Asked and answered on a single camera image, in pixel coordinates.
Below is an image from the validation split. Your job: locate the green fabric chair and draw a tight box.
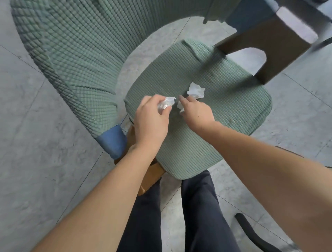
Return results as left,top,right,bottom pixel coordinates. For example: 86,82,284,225
10,0,319,197

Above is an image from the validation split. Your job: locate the person's right hand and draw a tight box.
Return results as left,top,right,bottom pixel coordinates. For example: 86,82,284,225
178,95,223,137

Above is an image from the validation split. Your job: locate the person's right forearm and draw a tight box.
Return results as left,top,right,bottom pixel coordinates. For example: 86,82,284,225
203,124,332,252

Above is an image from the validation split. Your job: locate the person's left forearm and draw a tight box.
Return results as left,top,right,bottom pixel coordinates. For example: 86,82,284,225
32,148,159,252

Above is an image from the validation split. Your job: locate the person's left hand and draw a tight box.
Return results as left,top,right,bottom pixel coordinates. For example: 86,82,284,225
127,94,173,159

